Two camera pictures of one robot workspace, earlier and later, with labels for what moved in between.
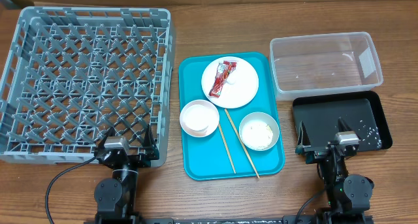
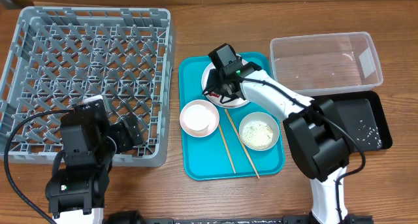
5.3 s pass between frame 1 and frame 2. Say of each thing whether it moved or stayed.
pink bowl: stayed
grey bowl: stayed
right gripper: moved
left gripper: moved
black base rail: stayed
